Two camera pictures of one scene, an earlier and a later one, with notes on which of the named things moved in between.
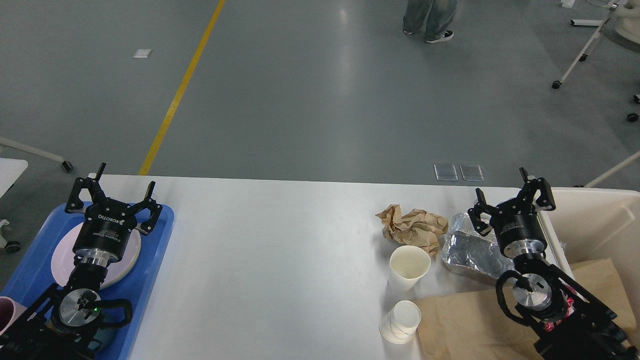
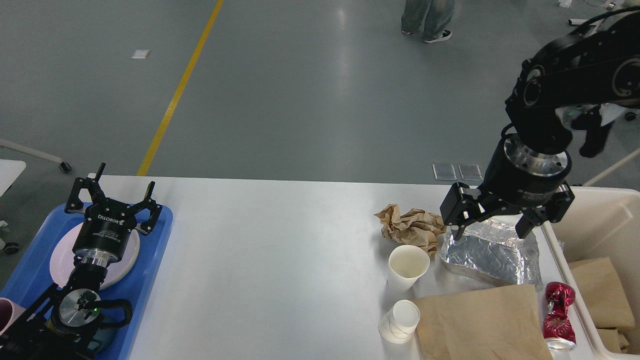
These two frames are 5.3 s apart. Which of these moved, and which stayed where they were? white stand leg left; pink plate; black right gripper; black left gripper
Moved: black right gripper
Stayed: pink plate; black left gripper; white stand leg left
